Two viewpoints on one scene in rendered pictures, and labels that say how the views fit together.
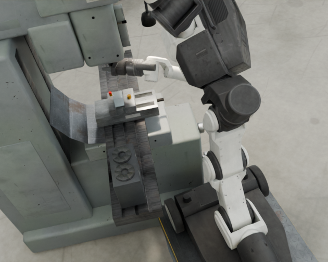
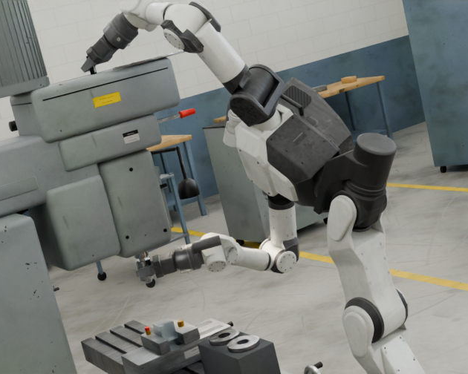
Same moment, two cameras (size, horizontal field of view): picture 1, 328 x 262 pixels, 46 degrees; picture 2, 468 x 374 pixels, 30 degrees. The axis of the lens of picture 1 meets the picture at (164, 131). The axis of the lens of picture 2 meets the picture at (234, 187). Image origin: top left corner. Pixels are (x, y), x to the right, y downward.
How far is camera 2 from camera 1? 1.64 m
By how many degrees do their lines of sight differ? 44
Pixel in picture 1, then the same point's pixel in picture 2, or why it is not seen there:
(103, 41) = (145, 207)
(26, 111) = (50, 323)
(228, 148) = (375, 268)
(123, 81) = not seen: hidden behind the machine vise
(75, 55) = (111, 231)
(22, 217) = not seen: outside the picture
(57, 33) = (87, 193)
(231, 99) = (362, 143)
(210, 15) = (290, 105)
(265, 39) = (312, 352)
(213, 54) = (313, 134)
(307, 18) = not seen: hidden behind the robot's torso
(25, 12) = (46, 165)
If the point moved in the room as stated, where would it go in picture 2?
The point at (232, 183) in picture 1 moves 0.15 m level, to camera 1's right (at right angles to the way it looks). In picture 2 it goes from (399, 350) to (437, 332)
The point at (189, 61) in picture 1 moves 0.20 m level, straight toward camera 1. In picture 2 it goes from (288, 151) to (319, 155)
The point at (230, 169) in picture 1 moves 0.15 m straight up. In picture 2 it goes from (388, 308) to (378, 260)
